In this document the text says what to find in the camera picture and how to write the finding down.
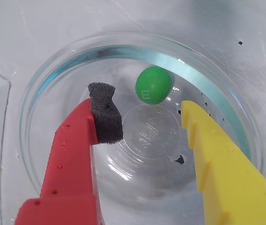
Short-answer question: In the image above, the green round candy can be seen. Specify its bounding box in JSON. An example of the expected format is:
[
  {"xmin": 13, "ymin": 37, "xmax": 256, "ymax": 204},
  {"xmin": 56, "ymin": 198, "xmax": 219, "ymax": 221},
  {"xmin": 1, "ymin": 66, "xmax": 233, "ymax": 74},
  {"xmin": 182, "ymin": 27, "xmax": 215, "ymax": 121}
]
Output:
[{"xmin": 135, "ymin": 66, "xmax": 172, "ymax": 105}]

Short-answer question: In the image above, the clear glass bowl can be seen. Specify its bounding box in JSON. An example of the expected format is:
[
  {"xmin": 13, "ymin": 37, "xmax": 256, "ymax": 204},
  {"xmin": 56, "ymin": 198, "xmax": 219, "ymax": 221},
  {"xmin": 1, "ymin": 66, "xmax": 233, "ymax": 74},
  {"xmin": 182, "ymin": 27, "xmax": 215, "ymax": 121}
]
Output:
[{"xmin": 19, "ymin": 31, "xmax": 265, "ymax": 211}]

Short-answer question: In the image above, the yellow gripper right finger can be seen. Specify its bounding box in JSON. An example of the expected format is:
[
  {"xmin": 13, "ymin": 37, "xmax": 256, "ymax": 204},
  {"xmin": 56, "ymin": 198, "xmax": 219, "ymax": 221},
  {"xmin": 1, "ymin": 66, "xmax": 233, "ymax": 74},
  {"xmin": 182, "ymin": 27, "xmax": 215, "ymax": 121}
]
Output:
[{"xmin": 181, "ymin": 100, "xmax": 266, "ymax": 225}]

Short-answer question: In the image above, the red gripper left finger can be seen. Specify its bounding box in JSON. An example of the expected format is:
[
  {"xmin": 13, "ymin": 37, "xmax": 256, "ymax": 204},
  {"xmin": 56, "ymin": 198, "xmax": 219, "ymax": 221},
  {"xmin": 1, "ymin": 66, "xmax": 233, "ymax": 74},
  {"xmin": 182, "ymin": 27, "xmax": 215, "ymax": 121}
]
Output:
[{"xmin": 15, "ymin": 82, "xmax": 124, "ymax": 225}]

